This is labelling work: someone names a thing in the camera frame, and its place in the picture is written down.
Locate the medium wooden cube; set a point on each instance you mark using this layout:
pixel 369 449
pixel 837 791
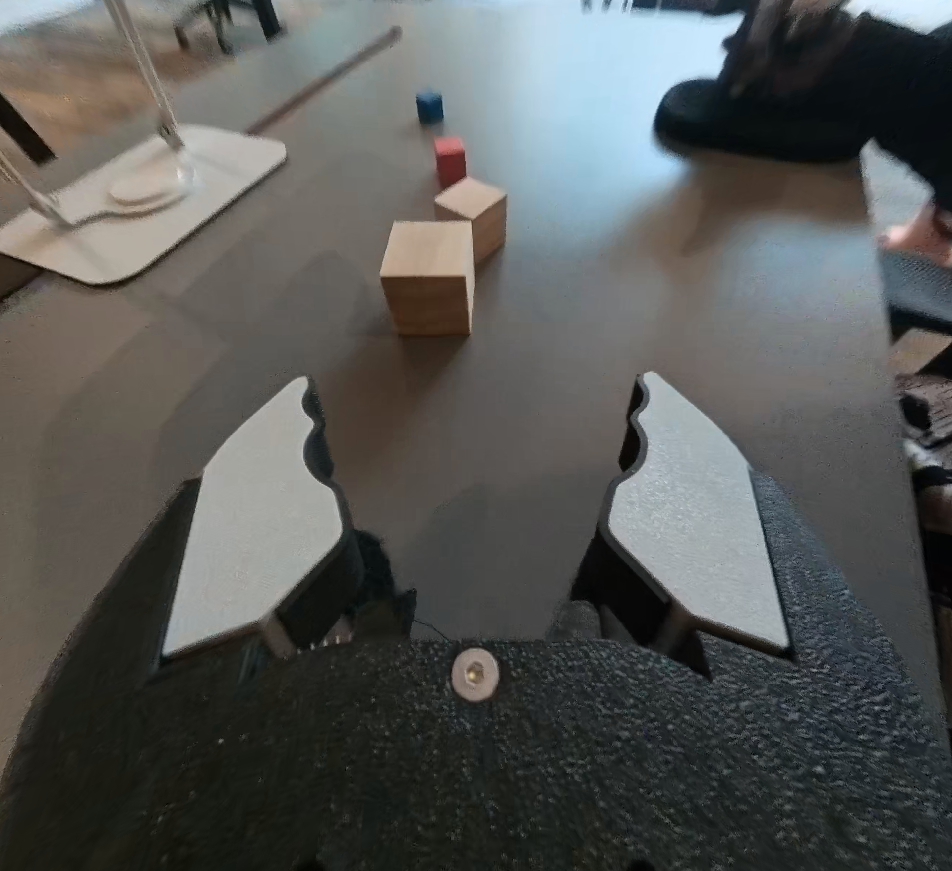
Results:
pixel 473 217

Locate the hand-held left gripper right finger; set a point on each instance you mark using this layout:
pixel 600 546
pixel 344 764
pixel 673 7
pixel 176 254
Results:
pixel 699 522

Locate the large wooden cube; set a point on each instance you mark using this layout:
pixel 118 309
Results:
pixel 429 279

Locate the person's printed shirt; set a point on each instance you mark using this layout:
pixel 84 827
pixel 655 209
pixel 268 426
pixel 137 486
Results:
pixel 925 440

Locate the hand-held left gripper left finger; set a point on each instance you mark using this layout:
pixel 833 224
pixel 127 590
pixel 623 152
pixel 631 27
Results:
pixel 253 529

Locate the person's right forearm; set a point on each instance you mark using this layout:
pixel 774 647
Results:
pixel 908 83

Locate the small red cube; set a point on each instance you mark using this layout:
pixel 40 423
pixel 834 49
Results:
pixel 449 161

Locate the black wrist rest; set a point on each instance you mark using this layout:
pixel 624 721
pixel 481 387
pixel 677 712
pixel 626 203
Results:
pixel 751 127

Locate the white document stand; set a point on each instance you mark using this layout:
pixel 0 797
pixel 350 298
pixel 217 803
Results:
pixel 142 202

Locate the tiny blue cube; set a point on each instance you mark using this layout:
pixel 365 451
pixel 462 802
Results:
pixel 430 108

